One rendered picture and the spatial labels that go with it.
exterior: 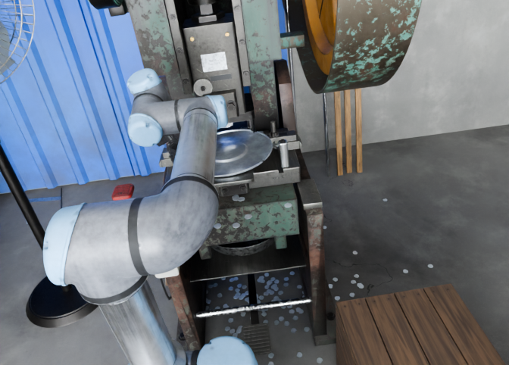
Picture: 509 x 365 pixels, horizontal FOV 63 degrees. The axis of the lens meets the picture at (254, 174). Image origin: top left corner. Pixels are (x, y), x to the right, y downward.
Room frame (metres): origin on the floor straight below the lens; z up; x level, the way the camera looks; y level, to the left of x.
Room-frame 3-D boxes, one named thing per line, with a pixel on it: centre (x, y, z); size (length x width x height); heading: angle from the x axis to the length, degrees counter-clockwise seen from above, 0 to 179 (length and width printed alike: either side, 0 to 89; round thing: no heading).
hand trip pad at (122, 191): (1.07, 0.40, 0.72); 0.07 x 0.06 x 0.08; 0
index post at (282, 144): (1.17, -0.10, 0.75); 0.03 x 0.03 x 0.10; 0
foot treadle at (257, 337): (1.16, 0.07, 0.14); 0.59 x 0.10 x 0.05; 0
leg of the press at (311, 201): (1.44, -0.19, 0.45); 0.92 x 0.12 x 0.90; 0
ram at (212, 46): (1.26, 0.07, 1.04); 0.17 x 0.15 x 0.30; 0
